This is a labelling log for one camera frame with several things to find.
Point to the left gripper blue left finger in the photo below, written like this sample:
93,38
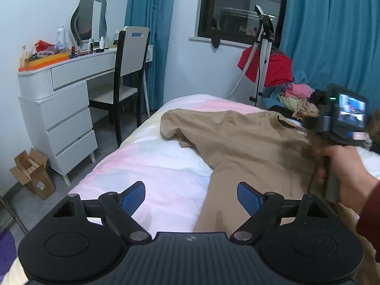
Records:
115,211

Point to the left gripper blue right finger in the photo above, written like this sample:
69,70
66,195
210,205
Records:
265,213

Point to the tan t-shirt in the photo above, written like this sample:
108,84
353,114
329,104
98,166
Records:
320,244

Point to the red sleeve forearm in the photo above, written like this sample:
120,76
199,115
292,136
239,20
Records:
369,222

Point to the person's right hand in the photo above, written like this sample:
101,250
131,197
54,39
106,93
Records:
356,183

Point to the beige garment on pile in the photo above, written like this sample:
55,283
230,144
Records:
305,109

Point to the pink garment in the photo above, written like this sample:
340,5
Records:
299,91

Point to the pastel bed sheet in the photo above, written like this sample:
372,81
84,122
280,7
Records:
176,180

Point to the yellow garment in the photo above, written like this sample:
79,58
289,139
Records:
291,103

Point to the blue curtain right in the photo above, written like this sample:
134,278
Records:
335,42

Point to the cardboard box on floor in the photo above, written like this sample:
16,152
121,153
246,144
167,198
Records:
31,170

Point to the white dressing table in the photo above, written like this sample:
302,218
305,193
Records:
55,106

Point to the dark window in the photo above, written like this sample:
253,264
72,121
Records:
236,21

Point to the grey black chair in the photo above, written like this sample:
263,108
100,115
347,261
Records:
130,62

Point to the orange tray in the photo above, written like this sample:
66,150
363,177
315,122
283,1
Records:
44,61

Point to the white spray bottle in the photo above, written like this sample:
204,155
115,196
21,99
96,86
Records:
61,37

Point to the wavy vanity mirror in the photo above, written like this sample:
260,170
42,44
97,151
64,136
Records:
88,23

